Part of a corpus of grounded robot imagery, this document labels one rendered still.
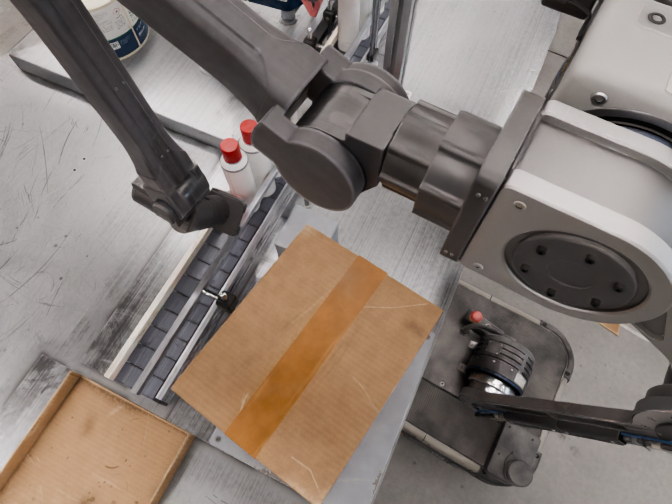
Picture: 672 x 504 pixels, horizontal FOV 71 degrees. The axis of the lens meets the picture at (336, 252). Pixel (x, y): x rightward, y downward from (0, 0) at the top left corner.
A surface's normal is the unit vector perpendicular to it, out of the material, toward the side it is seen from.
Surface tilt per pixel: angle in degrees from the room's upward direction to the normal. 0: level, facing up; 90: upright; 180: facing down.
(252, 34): 23
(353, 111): 10
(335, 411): 0
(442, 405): 0
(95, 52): 74
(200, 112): 0
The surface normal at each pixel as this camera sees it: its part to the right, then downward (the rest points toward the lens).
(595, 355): 0.00, -0.43
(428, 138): -0.17, -0.14
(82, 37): 0.84, 0.32
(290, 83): 0.35, -0.25
